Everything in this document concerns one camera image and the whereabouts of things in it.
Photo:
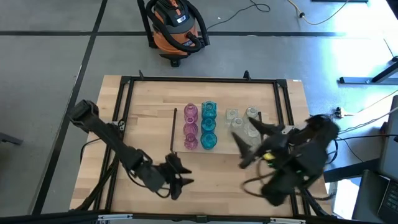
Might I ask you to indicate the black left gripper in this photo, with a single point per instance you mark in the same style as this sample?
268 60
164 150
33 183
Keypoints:
171 174

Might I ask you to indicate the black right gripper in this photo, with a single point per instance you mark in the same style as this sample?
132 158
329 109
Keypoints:
273 149

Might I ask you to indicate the clear round glass vase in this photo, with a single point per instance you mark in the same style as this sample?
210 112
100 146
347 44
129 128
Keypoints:
253 134

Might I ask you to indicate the clear hammered glass vase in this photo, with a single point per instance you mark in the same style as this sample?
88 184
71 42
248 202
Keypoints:
237 123

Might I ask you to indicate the clear glass bottle vase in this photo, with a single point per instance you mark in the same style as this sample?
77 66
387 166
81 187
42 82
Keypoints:
252 111

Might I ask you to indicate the clear square glass vase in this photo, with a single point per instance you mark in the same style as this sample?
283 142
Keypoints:
231 114

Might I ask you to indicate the pink flared-mouth glass vase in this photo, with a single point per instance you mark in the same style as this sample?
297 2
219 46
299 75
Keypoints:
190 142

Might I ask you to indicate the teal embossed glass tumbler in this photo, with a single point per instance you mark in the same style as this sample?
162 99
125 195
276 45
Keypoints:
208 140

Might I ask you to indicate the teal glass jar vase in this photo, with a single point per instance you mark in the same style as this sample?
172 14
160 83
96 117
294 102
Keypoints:
208 124

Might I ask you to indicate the pink swirl-ribbed glass vase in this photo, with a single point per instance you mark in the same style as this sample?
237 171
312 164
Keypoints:
190 127

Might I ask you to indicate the teal diamond-pattern glass vase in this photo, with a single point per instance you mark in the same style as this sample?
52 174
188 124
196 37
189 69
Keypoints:
209 109

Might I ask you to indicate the pink ribbed cylinder glass vase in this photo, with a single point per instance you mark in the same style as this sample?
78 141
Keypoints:
190 110

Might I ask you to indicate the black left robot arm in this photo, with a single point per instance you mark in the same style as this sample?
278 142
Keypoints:
109 137

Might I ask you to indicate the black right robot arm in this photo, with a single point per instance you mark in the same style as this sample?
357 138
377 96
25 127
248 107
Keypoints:
311 149

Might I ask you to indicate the white power strip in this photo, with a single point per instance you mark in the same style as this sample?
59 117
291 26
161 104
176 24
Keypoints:
339 112

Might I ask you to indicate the grey metal desk foot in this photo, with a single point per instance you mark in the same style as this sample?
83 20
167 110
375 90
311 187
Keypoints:
354 80

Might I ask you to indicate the orange and black shop vacuum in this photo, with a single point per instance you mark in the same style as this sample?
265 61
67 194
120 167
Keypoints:
164 43

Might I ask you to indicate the grey computer monitor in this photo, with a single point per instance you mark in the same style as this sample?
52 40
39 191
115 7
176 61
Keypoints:
392 149

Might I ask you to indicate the black laptop keyboard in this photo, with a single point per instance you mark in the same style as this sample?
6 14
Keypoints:
392 202

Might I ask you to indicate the black vacuum wand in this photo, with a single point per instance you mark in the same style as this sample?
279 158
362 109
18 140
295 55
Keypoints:
144 21

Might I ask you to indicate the grey floor object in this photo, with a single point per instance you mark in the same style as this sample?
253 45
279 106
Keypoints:
9 139

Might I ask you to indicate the black aluminium table frame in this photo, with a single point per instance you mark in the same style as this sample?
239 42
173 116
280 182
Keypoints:
202 79

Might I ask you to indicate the silver frame bracket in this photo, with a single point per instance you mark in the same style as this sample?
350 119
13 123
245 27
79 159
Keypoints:
115 216
287 221

